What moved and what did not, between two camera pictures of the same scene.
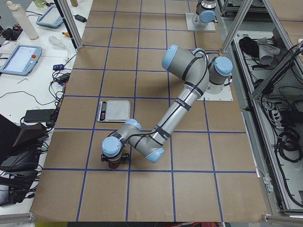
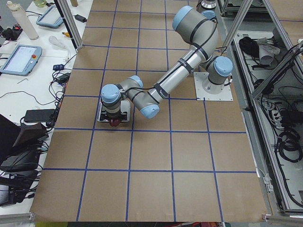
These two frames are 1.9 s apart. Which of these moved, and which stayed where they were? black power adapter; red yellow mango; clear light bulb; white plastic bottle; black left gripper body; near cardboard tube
Moved: red yellow mango; black left gripper body
Stayed: white plastic bottle; clear light bulb; near cardboard tube; black power adapter
